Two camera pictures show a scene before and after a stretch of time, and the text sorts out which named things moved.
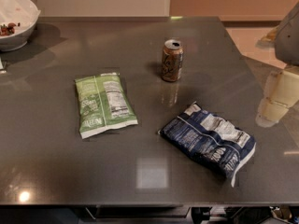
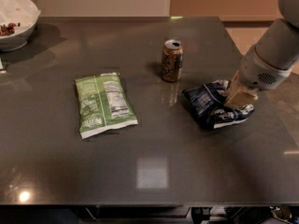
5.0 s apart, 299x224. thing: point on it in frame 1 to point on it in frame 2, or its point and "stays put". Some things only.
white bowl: (19, 17) stays put
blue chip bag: (220, 143) to (208, 107)
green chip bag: (104, 104) stays put
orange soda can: (172, 60) stays put
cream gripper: (289, 36) to (261, 71)
